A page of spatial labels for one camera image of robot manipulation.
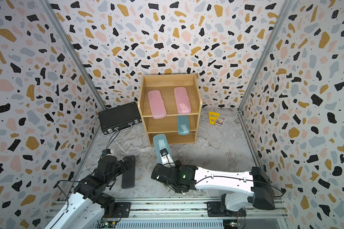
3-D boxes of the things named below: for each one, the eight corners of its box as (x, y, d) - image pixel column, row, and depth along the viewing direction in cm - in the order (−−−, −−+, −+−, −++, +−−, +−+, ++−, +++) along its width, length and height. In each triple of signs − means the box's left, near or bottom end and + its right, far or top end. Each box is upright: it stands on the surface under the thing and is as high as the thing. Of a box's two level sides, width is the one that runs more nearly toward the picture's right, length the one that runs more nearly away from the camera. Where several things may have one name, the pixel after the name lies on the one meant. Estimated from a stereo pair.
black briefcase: (105, 137, 106) (102, 132, 100) (100, 116, 119) (97, 110, 114) (144, 123, 115) (142, 117, 110) (135, 104, 128) (134, 99, 123)
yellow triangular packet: (209, 124, 115) (210, 122, 113) (207, 113, 123) (208, 111, 121) (221, 124, 115) (221, 122, 113) (218, 113, 123) (219, 111, 121)
